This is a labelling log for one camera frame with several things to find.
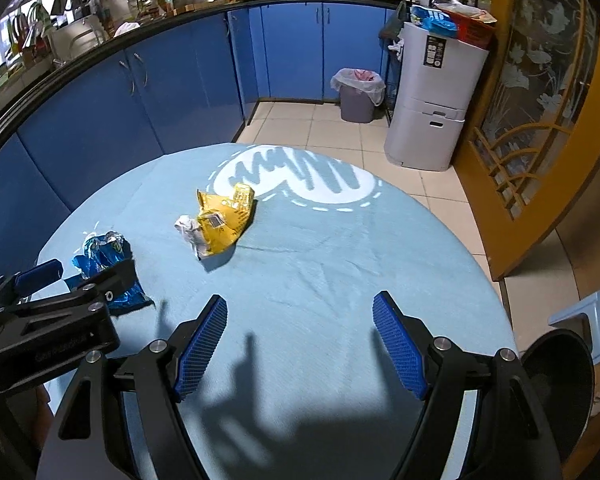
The black round trash bin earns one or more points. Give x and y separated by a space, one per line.
555 390

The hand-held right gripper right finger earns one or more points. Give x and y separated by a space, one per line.
400 345

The grey trash bin with liner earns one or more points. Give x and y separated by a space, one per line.
357 100

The dark hanging bag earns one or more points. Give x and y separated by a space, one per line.
392 22

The blue snack wrapper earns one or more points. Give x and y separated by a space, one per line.
100 252

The blue kitchen cabinets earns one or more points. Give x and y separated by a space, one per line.
105 110

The white crumpled tissue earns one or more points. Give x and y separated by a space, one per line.
192 232

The wooden door with patterned glass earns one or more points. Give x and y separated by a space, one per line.
545 85

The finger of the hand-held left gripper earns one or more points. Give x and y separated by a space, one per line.
40 276
112 280

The yellow snack wrapper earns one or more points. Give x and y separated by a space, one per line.
227 220

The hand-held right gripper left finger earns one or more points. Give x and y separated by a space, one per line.
202 345

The blue plastic packet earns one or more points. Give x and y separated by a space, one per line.
435 22

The light blue plastic chair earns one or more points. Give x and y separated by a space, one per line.
595 310

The white grey storage cabinet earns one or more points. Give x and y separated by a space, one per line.
430 125

